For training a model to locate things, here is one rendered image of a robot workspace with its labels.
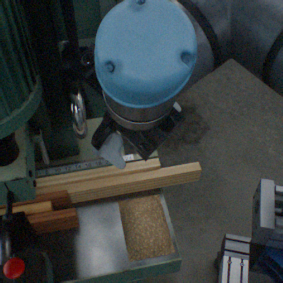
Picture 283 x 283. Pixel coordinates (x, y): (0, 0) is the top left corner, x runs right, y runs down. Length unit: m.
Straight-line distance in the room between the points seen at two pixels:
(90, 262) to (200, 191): 1.19
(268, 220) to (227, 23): 0.67
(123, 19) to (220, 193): 1.62
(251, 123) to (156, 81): 1.91
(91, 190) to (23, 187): 0.15
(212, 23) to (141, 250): 0.48
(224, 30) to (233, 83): 2.07
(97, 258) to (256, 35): 0.52
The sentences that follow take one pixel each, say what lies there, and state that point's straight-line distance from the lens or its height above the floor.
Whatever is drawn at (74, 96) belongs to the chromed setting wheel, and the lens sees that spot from 0.69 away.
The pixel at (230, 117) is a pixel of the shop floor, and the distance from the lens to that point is 2.17.
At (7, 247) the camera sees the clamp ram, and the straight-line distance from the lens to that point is 0.68.
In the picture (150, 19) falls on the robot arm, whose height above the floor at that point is 1.40.
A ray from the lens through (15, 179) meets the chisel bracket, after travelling 0.61.
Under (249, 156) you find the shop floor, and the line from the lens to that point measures 2.01.
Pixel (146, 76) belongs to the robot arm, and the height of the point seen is 1.38.
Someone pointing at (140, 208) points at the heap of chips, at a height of 0.92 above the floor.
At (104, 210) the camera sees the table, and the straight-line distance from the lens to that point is 0.74.
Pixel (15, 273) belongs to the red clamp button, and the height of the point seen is 1.02.
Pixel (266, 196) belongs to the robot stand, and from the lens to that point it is 0.95.
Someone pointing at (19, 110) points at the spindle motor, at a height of 1.22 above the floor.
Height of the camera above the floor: 1.55
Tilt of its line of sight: 51 degrees down
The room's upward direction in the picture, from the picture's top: straight up
